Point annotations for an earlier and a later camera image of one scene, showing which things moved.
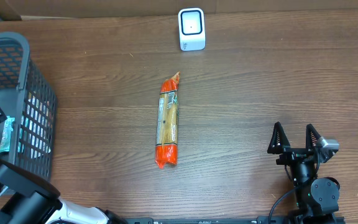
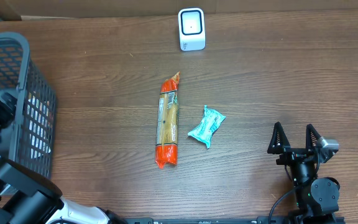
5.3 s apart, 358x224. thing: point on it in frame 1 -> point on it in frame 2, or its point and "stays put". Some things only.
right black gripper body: x=291 y=155 stays put
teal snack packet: x=4 y=146 -> x=211 y=120
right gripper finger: x=312 y=137 stays put
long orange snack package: x=167 y=130 stays put
